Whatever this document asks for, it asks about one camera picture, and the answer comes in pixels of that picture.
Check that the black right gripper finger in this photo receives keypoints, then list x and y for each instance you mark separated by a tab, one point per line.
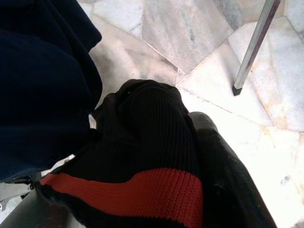
225	166

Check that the black knit garment red stripe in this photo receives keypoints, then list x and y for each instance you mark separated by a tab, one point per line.
142	130

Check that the silver metal clothes rack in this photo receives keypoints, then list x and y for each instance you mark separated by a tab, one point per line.
254	47

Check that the navy shirt red collar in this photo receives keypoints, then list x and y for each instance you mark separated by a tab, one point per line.
42	83

